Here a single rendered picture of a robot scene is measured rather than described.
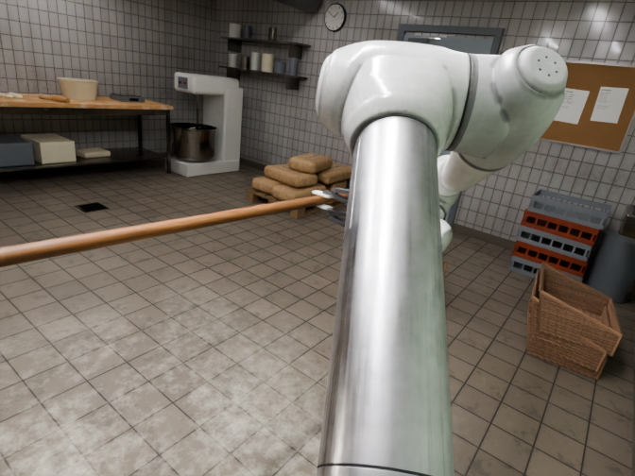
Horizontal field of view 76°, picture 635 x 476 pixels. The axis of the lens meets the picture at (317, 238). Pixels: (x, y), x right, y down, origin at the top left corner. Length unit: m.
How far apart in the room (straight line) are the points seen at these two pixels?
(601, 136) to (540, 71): 4.10
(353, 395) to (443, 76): 0.40
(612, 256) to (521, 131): 3.68
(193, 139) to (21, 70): 1.98
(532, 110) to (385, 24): 4.89
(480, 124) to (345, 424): 0.41
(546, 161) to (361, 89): 4.26
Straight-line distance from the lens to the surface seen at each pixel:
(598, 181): 4.72
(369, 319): 0.34
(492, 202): 4.89
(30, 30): 6.07
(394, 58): 0.56
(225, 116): 6.14
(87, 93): 5.70
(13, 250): 0.80
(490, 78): 0.59
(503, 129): 0.60
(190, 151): 5.88
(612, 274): 4.29
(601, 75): 4.69
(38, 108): 5.24
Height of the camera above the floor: 1.50
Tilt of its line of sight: 22 degrees down
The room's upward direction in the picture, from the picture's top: 8 degrees clockwise
